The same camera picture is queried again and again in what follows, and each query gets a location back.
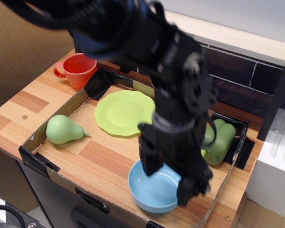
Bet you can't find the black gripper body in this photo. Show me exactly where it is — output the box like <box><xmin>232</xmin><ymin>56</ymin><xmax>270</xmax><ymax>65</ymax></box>
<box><xmin>138</xmin><ymin>114</ymin><xmax>213</xmax><ymax>194</ymax></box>

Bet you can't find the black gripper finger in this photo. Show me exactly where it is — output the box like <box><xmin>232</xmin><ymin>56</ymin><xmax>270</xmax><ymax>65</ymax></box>
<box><xmin>139</xmin><ymin>140</ymin><xmax>163</xmax><ymax>176</ymax></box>
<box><xmin>177</xmin><ymin>177</ymin><xmax>200</xmax><ymax>206</ymax></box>

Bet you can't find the light blue bowl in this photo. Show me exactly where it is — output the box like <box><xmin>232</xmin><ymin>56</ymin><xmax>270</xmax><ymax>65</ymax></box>
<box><xmin>128</xmin><ymin>160</ymin><xmax>181</xmax><ymax>213</ymax></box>

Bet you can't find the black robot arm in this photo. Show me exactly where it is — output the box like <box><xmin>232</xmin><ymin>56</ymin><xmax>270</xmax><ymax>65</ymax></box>
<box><xmin>4</xmin><ymin>0</ymin><xmax>216</xmax><ymax>206</ymax></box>

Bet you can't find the lime green plate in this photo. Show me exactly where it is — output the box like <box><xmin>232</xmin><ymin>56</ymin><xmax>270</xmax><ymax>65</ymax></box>
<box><xmin>94</xmin><ymin>90</ymin><xmax>155</xmax><ymax>136</ymax></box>

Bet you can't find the cardboard fence with black tape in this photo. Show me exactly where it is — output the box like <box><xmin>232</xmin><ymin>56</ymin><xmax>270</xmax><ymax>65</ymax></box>
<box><xmin>19</xmin><ymin>69</ymin><xmax>254</xmax><ymax>228</ymax></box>

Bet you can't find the green toy bell pepper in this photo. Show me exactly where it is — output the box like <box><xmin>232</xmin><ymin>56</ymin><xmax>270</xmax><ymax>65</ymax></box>
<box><xmin>201</xmin><ymin>119</ymin><xmax>237</xmax><ymax>165</ymax></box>

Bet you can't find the dark brick pattern backboard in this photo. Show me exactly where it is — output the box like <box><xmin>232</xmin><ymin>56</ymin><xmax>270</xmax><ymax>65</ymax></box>
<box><xmin>71</xmin><ymin>33</ymin><xmax>285</xmax><ymax>141</ymax></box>

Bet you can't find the green toy pear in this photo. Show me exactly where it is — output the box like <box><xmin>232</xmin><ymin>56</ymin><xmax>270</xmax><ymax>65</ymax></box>
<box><xmin>46</xmin><ymin>114</ymin><xmax>90</xmax><ymax>144</ymax></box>

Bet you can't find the red cup with handle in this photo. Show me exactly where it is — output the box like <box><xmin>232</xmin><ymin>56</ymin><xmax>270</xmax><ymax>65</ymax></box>
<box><xmin>53</xmin><ymin>53</ymin><xmax>97</xmax><ymax>90</ymax></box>

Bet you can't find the black braided cable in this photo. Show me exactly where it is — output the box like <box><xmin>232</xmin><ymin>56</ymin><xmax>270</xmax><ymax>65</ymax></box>
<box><xmin>0</xmin><ymin>204</ymin><xmax>19</xmax><ymax>226</ymax></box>

